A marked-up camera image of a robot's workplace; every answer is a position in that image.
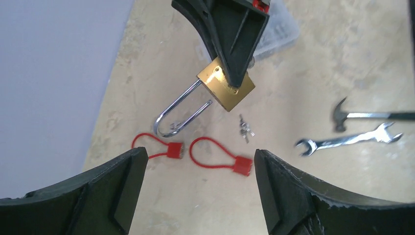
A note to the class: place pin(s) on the brass padlock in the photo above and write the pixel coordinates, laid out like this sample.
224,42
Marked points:
213,78

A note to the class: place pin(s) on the spare silver key bunch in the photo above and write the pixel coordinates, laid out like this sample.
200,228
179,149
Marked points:
175,125

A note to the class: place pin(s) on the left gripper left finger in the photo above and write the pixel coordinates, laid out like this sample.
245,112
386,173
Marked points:
100,201

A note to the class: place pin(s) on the clear plastic screw box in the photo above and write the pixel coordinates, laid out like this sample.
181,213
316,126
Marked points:
281,31

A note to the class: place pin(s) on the black handled hammer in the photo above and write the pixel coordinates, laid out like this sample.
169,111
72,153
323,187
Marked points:
339,116

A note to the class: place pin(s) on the brass padlock key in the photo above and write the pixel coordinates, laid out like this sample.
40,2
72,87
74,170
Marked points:
251,63

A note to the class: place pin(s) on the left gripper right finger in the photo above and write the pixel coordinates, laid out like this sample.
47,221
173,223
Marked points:
297,203

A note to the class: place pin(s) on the small red cable padlock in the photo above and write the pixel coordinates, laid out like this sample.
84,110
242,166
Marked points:
175,150

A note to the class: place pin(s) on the silver wrench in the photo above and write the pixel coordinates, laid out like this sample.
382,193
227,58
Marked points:
379,134

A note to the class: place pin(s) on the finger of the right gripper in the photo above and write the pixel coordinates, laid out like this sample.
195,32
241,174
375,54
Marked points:
200,14
238,25

